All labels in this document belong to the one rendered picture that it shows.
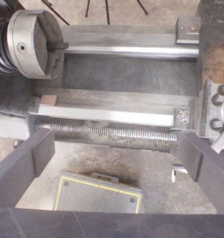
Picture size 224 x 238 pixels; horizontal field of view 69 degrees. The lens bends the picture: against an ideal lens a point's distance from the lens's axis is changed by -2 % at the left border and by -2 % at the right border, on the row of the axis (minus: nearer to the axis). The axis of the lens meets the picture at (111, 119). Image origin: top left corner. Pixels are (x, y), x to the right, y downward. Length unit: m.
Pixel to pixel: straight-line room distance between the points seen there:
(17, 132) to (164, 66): 0.92
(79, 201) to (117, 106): 0.91
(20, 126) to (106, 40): 0.67
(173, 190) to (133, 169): 0.41
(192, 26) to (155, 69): 0.27
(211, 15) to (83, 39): 0.66
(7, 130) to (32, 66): 0.55
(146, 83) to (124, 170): 0.97
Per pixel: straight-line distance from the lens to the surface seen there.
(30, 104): 0.91
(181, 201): 1.82
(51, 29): 0.68
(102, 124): 1.28
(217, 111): 0.59
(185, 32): 0.97
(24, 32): 0.65
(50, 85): 1.12
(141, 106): 0.84
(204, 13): 1.06
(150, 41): 0.96
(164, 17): 2.12
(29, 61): 0.65
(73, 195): 1.49
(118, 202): 1.43
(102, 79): 1.01
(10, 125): 1.08
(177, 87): 1.01
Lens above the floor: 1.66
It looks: 80 degrees down
